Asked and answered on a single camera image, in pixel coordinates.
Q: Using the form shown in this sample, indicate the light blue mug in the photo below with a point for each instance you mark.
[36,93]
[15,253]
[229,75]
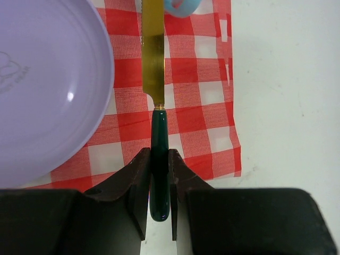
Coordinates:
[181,9]

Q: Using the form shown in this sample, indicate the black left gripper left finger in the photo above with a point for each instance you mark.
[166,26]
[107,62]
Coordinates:
[109,218]

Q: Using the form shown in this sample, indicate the gold knife green handle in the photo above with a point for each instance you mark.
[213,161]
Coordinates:
[153,64]

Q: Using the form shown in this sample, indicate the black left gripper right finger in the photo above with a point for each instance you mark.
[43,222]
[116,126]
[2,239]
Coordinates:
[206,220]

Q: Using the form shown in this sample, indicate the purple plastic plate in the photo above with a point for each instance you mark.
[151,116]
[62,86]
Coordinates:
[57,74]

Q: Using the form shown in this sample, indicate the red white checkered cloth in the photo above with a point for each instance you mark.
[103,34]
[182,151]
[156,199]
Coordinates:
[198,98]

